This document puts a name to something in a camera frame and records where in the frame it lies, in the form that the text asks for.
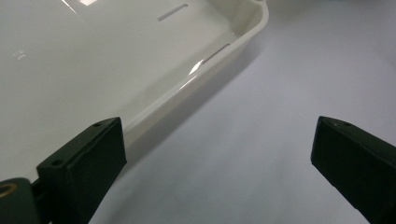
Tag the white plastic tray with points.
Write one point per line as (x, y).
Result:
(93, 62)

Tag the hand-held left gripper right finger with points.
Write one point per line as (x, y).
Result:
(355, 168)

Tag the white table mat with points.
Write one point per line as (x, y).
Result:
(249, 140)

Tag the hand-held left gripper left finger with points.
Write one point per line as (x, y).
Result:
(84, 161)

